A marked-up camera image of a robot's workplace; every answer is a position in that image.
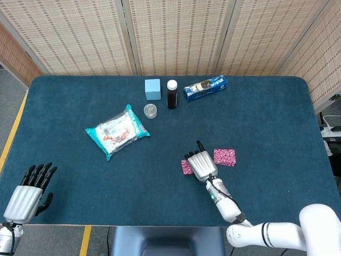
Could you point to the teal white snack package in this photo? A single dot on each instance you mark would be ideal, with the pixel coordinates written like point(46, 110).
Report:
point(117, 133)

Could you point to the light blue cube box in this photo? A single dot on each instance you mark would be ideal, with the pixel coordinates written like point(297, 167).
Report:
point(153, 89)

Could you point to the white power strip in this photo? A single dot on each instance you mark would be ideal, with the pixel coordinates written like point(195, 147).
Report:
point(333, 129)

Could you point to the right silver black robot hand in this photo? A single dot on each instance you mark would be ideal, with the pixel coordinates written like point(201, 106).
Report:
point(203, 165)

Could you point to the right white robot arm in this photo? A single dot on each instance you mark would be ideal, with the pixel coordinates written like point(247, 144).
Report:
point(279, 234)

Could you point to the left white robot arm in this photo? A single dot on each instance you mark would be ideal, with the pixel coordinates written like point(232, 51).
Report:
point(6, 238)

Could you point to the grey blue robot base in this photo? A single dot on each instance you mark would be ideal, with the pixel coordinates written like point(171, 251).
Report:
point(167, 241)

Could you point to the orange woven screen panel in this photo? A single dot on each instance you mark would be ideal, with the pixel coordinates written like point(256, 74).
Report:
point(16, 58)

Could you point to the dark bottle white cap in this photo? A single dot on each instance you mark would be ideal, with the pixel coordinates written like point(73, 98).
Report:
point(172, 97)

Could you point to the small clear round jar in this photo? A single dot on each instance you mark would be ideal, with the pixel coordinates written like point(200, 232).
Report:
point(150, 111)

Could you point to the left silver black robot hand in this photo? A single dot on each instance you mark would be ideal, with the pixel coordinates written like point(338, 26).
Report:
point(22, 202)

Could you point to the long blue cardboard box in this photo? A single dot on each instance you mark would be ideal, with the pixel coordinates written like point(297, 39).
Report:
point(206, 89)

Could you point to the beige woven screen panel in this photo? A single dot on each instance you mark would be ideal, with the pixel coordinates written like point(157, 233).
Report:
point(178, 34)
point(269, 34)
point(319, 61)
point(72, 34)

